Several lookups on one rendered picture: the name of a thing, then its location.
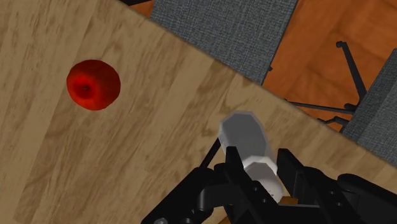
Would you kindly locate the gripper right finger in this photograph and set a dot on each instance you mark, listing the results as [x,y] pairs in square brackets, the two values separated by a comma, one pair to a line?
[325,195]

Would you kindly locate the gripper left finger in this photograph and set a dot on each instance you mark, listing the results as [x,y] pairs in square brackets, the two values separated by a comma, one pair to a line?
[217,192]

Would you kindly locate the white cylindrical container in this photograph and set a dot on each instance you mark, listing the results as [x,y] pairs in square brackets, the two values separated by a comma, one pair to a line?
[245,139]

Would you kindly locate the wooden table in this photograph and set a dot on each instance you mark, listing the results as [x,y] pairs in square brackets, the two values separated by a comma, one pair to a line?
[139,161]

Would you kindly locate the grey fabric office chair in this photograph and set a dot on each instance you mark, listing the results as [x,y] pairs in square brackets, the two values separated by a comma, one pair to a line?
[377,114]
[226,34]

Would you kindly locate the red apple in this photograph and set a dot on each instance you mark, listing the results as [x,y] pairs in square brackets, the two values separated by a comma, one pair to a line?
[93,84]

